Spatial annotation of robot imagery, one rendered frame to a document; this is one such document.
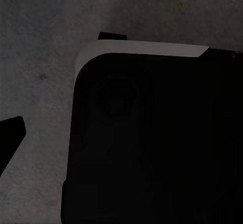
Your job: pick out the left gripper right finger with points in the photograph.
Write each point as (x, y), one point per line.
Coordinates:
(235, 132)

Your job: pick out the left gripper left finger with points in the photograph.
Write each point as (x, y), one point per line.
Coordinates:
(12, 132)

